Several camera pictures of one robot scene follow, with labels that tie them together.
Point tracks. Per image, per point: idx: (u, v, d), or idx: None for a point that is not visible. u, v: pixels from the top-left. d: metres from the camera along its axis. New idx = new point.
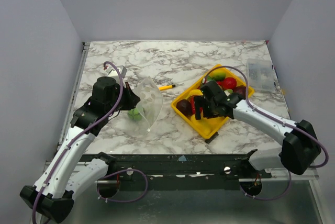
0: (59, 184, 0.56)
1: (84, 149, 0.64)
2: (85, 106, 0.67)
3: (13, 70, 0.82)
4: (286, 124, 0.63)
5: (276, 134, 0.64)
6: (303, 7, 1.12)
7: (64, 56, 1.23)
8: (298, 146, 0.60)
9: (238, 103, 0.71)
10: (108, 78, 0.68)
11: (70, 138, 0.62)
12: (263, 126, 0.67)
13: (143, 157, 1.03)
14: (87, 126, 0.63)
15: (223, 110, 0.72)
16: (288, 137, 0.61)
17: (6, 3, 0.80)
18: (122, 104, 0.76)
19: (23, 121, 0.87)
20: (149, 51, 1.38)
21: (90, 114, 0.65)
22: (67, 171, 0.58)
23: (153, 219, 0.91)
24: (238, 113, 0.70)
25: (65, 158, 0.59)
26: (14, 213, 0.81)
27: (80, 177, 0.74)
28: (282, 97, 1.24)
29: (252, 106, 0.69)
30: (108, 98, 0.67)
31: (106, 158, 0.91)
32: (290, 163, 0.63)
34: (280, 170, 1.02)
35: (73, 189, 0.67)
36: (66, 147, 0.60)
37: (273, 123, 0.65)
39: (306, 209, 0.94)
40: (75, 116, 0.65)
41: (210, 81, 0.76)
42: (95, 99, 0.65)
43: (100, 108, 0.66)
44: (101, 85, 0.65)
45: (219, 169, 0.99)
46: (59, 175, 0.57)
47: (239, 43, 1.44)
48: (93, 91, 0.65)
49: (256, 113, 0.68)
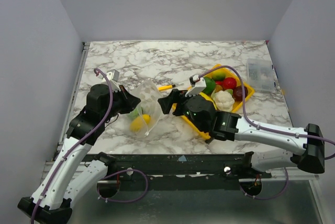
0: (55, 196, 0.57)
1: (81, 159, 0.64)
2: (81, 115, 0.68)
3: (13, 69, 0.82)
4: (299, 135, 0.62)
5: (294, 148, 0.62)
6: (304, 7, 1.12)
7: (64, 56, 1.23)
8: (321, 155, 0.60)
9: (238, 125, 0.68)
10: (102, 85, 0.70)
11: (66, 149, 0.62)
12: (275, 142, 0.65)
13: (143, 157, 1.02)
14: (82, 136, 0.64)
15: (223, 135, 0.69)
16: (310, 149, 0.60)
17: (6, 4, 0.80)
18: (120, 108, 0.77)
19: (23, 121, 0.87)
20: (149, 51, 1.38)
21: (86, 124, 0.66)
22: (64, 182, 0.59)
23: (153, 219, 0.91)
24: (242, 136, 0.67)
25: (62, 169, 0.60)
26: (14, 213, 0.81)
27: (80, 181, 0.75)
28: (282, 97, 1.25)
29: (256, 124, 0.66)
30: (103, 106, 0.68)
31: (105, 158, 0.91)
32: (311, 169, 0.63)
34: (280, 169, 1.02)
35: (70, 197, 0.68)
36: (62, 158, 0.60)
37: (287, 138, 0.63)
39: (307, 209, 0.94)
40: (71, 126, 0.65)
41: (206, 105, 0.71)
42: (89, 108, 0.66)
43: (96, 117, 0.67)
44: (95, 95, 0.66)
45: (220, 169, 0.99)
46: (56, 186, 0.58)
47: (239, 42, 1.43)
48: (88, 101, 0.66)
49: (264, 132, 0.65)
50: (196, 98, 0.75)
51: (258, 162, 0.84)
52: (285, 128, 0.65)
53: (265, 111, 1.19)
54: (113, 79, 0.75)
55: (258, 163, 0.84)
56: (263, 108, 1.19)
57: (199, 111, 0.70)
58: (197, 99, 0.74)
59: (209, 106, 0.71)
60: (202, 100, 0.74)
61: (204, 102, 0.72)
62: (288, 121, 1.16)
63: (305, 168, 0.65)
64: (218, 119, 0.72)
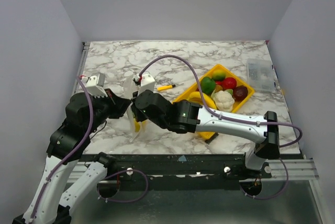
0: (45, 215, 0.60)
1: (66, 176, 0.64)
2: (63, 128, 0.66)
3: (13, 70, 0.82)
4: (260, 124, 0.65)
5: (255, 136, 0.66)
6: (303, 8, 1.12)
7: (64, 56, 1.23)
8: (278, 141, 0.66)
9: (200, 116, 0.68)
10: (81, 95, 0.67)
11: (49, 169, 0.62)
12: (236, 131, 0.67)
13: (143, 157, 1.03)
14: (65, 154, 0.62)
15: (183, 127, 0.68)
16: (270, 137, 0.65)
17: (7, 4, 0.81)
18: (108, 113, 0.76)
19: (24, 121, 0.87)
20: (149, 51, 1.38)
21: (67, 138, 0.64)
22: (51, 203, 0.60)
23: (153, 219, 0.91)
24: (204, 126, 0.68)
25: (47, 191, 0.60)
26: (15, 213, 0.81)
27: (78, 186, 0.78)
28: (282, 97, 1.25)
29: (218, 115, 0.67)
30: (85, 118, 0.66)
31: (105, 158, 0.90)
32: (269, 155, 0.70)
34: (279, 169, 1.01)
35: (69, 203, 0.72)
36: (46, 181, 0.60)
37: (248, 127, 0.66)
39: (307, 209, 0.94)
40: (51, 144, 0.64)
41: (153, 99, 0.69)
42: (70, 121, 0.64)
43: (78, 129, 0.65)
44: (74, 108, 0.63)
45: (220, 169, 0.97)
46: (44, 208, 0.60)
47: (239, 43, 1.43)
48: (68, 114, 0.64)
49: (224, 121, 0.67)
50: (143, 94, 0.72)
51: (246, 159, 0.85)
52: (246, 117, 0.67)
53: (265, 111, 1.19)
54: (97, 84, 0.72)
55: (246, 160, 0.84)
56: (264, 108, 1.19)
57: (147, 105, 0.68)
58: (145, 94, 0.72)
59: (156, 98, 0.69)
60: (148, 93, 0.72)
61: (151, 96, 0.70)
62: (288, 121, 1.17)
63: (264, 155, 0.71)
64: (177, 112, 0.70)
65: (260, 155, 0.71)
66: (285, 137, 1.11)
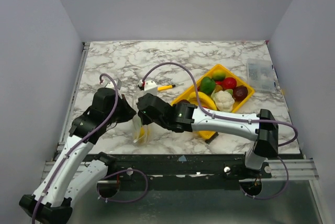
0: (57, 193, 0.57)
1: (82, 158, 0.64)
2: (85, 115, 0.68)
3: (13, 70, 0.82)
4: (252, 122, 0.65)
5: (247, 134, 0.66)
6: (303, 8, 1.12)
7: (64, 56, 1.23)
8: (271, 138, 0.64)
9: (194, 116, 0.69)
10: (108, 88, 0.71)
11: (69, 147, 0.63)
12: (230, 130, 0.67)
13: (143, 157, 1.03)
14: (85, 135, 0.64)
15: (180, 127, 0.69)
16: (261, 134, 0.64)
17: (7, 4, 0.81)
18: (119, 115, 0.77)
19: (24, 121, 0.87)
20: (149, 51, 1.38)
21: (89, 123, 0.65)
22: (65, 180, 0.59)
23: (153, 219, 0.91)
24: (198, 125, 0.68)
25: (64, 167, 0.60)
26: (15, 213, 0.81)
27: (79, 180, 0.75)
28: (282, 97, 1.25)
29: (211, 114, 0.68)
30: (107, 108, 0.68)
31: (105, 158, 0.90)
32: (265, 153, 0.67)
34: (279, 169, 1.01)
35: (70, 196, 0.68)
36: (65, 156, 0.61)
37: (241, 125, 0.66)
39: (307, 209, 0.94)
40: (74, 125, 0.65)
41: (152, 100, 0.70)
42: (93, 108, 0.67)
43: (99, 117, 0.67)
44: (101, 94, 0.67)
45: (220, 169, 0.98)
46: (58, 183, 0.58)
47: (239, 43, 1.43)
48: (94, 100, 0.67)
49: (218, 120, 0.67)
50: (142, 96, 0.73)
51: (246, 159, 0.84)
52: (239, 115, 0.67)
53: None
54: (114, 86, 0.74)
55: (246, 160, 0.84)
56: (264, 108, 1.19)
57: (145, 107, 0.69)
58: (144, 96, 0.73)
59: (155, 100, 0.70)
60: (148, 95, 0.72)
61: (149, 98, 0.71)
62: (288, 121, 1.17)
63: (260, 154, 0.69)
64: (175, 112, 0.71)
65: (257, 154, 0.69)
66: (285, 137, 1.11)
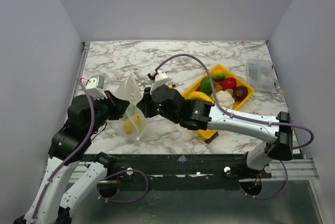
0: (46, 216, 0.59)
1: (68, 177, 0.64)
2: (64, 130, 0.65)
3: (13, 70, 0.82)
4: (272, 124, 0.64)
5: (266, 136, 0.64)
6: (303, 8, 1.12)
7: (64, 56, 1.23)
8: (290, 141, 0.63)
9: (211, 114, 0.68)
10: (84, 97, 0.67)
11: (51, 170, 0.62)
12: (246, 130, 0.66)
13: (143, 157, 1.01)
14: (66, 156, 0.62)
15: (195, 124, 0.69)
16: (281, 136, 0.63)
17: (7, 4, 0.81)
18: (108, 114, 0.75)
19: (24, 121, 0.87)
20: (149, 51, 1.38)
21: (68, 140, 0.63)
22: (53, 204, 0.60)
23: (153, 219, 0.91)
24: (215, 124, 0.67)
25: (48, 192, 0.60)
26: (15, 213, 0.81)
27: (77, 187, 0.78)
28: (282, 97, 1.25)
29: (230, 113, 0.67)
30: (86, 121, 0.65)
31: (105, 158, 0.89)
32: (280, 156, 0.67)
34: (279, 170, 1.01)
35: (69, 205, 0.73)
36: (47, 182, 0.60)
37: (259, 126, 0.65)
39: (306, 209, 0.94)
40: (52, 146, 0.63)
41: (170, 93, 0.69)
42: (71, 123, 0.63)
43: (79, 133, 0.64)
44: (76, 109, 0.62)
45: (219, 169, 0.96)
46: (46, 209, 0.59)
47: (239, 43, 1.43)
48: (69, 116, 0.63)
49: (236, 120, 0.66)
50: (159, 88, 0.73)
51: (249, 160, 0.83)
52: (258, 116, 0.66)
53: (265, 111, 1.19)
54: (97, 87, 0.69)
55: (249, 160, 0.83)
56: (263, 108, 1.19)
57: (162, 100, 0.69)
58: (162, 89, 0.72)
59: (173, 93, 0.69)
60: (165, 88, 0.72)
61: (168, 90, 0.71)
62: None
63: (275, 156, 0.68)
64: (191, 109, 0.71)
65: (271, 156, 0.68)
66: None
